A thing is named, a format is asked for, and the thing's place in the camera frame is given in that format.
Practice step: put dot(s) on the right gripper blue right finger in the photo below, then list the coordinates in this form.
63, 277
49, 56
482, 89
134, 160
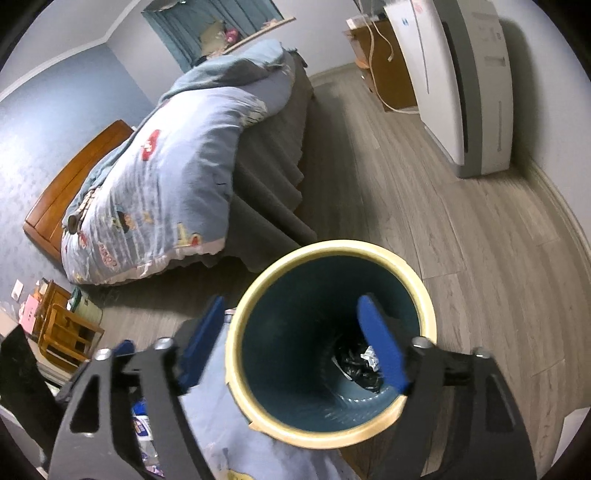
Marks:
487, 437

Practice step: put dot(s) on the brown wooden side cabinet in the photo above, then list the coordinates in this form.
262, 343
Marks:
382, 65

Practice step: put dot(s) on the teal window curtain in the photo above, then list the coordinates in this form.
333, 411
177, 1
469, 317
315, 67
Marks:
192, 30

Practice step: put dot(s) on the teal yellow-rimmed trash bin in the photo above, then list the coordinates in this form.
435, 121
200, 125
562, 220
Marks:
291, 323

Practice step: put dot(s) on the black crumpled trash in bin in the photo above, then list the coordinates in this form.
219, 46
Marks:
359, 364

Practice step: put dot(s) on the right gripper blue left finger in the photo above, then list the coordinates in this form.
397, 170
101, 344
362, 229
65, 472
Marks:
97, 439

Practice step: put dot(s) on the blue cartoon duvet on bed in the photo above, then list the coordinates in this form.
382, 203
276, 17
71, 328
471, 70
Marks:
164, 193

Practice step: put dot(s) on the blue cartoon cloth foreground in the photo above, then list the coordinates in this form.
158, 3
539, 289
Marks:
233, 450

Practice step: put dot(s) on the dark grey bed skirt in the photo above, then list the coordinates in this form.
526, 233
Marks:
263, 224

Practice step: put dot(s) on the wooden bed headboard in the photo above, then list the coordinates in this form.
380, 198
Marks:
42, 225

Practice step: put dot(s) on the white grey air purifier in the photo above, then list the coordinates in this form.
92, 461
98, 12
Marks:
459, 66

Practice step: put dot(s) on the green white small bin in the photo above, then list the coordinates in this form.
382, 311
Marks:
81, 304

